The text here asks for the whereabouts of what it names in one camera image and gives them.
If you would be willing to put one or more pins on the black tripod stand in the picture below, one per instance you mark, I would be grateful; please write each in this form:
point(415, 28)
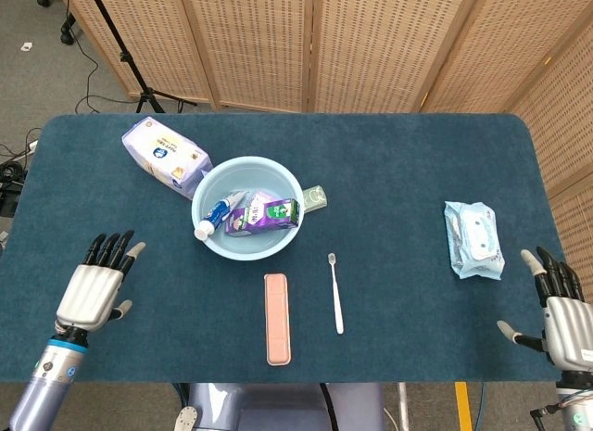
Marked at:
point(148, 97)

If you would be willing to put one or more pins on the light blue plastic basin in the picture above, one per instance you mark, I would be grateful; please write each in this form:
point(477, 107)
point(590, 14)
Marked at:
point(250, 248)

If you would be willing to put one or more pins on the blue Crest toothpaste tube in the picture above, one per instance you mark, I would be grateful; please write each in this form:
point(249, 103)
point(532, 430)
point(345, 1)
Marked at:
point(218, 213)

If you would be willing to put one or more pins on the white toothbrush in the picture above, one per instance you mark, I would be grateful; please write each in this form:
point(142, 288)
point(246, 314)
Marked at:
point(336, 301)

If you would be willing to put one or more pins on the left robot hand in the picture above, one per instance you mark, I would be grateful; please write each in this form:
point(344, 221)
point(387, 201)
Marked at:
point(90, 294)

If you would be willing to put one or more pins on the pink toothbrush case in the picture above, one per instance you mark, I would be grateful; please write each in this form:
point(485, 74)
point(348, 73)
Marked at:
point(278, 320)

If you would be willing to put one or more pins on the purple toothpaste box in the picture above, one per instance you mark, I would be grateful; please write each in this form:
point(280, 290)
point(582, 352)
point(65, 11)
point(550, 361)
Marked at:
point(259, 218)

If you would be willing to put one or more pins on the white paper scrap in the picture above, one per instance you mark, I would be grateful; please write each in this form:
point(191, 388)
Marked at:
point(27, 46)

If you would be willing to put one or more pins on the light blue wet wipes pack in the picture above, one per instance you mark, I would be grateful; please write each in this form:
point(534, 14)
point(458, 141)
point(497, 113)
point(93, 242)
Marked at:
point(477, 241)

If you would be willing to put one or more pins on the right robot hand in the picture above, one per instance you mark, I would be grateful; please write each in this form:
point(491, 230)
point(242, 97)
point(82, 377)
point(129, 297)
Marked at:
point(567, 329)

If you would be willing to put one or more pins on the yellow floor tape strip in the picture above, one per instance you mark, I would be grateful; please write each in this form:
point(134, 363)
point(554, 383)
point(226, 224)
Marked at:
point(463, 403)

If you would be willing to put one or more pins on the green soap box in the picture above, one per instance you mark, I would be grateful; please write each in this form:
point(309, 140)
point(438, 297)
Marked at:
point(317, 198)

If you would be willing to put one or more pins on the purple facial tissue pack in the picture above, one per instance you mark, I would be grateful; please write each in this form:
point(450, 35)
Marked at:
point(162, 153)

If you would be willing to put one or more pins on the grey-blue robot torso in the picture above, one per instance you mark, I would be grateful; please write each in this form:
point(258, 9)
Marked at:
point(278, 408)

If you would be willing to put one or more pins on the teal table mat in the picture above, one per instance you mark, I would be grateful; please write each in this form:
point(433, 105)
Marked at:
point(394, 148)

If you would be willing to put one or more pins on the white table leg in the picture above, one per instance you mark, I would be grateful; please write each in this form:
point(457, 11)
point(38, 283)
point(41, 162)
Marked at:
point(403, 403)

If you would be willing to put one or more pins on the black office chair base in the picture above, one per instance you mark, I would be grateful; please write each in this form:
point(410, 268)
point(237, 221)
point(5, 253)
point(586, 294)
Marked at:
point(67, 32)

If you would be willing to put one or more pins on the small purple soap pack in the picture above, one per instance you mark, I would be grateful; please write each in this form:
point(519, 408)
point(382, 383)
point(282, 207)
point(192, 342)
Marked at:
point(264, 198)

